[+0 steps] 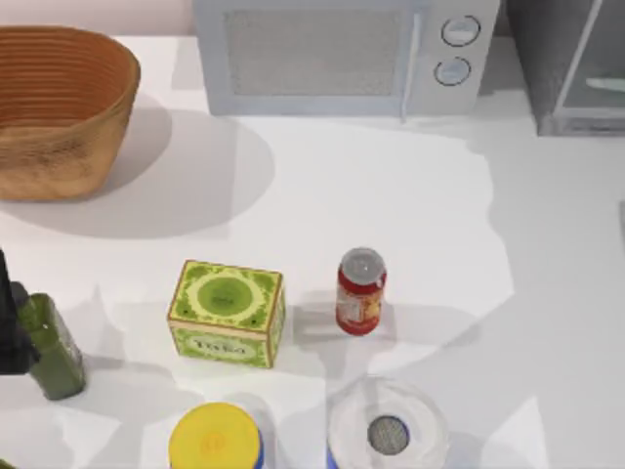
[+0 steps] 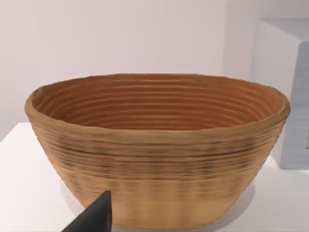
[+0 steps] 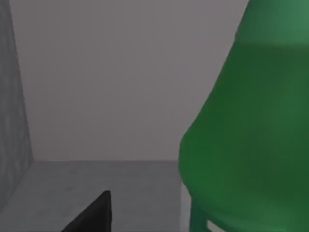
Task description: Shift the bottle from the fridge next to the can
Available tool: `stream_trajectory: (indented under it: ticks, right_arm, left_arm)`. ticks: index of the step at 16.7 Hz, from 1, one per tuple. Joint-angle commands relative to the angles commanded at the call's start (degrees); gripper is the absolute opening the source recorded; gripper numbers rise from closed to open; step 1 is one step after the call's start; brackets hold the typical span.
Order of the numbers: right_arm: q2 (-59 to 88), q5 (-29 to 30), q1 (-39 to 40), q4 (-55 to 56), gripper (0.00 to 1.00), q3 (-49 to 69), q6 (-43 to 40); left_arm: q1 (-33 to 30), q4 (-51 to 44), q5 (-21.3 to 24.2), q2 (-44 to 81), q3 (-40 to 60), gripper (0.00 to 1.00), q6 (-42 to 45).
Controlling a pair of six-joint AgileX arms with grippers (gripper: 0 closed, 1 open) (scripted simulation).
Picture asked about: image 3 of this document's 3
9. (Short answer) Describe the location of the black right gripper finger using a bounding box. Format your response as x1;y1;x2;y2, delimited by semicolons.
61;190;113;232

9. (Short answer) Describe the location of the green bottle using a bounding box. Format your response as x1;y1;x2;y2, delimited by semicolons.
178;0;309;232

